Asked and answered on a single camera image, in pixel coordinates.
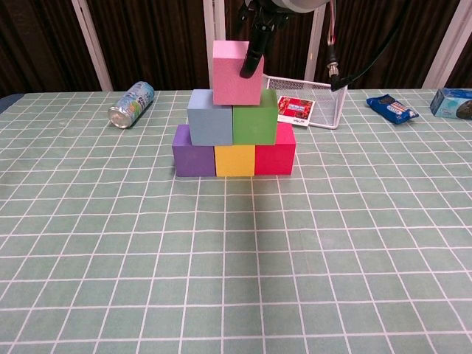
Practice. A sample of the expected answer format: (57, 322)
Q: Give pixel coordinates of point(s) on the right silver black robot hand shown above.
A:
(258, 40)

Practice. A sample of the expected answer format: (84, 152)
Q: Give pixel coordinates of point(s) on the pink foam cube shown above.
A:
(232, 81)

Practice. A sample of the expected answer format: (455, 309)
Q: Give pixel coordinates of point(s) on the green foam cube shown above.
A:
(254, 123)

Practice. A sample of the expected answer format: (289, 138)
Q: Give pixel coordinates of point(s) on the light blue foam cube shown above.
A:
(208, 123)

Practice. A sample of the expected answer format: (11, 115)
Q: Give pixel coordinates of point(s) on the red foam cube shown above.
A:
(274, 158)

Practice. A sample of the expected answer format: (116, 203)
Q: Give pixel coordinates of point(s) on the purple foam cube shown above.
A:
(193, 160)

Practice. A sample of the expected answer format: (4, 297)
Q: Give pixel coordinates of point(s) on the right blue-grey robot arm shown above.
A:
(300, 4)

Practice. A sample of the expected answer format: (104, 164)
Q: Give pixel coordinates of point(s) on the red snack packet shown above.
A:
(296, 110)

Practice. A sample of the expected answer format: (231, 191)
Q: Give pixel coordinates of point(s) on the yellow foam cube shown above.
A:
(235, 160)

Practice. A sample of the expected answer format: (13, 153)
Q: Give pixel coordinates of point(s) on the light blue drink can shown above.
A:
(132, 103)

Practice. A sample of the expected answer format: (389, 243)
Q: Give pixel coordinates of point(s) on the small blue cookie packet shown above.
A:
(392, 109)

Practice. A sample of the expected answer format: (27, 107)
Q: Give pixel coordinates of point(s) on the long blue cookie box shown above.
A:
(451, 105)

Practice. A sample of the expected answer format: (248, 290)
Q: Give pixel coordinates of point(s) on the green checked tablecloth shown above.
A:
(236, 258)

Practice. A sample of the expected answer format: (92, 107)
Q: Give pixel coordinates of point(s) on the dark blue table pad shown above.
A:
(7, 102)

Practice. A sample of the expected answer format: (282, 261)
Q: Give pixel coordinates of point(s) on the white metal frame post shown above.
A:
(92, 46)
(311, 48)
(212, 26)
(448, 44)

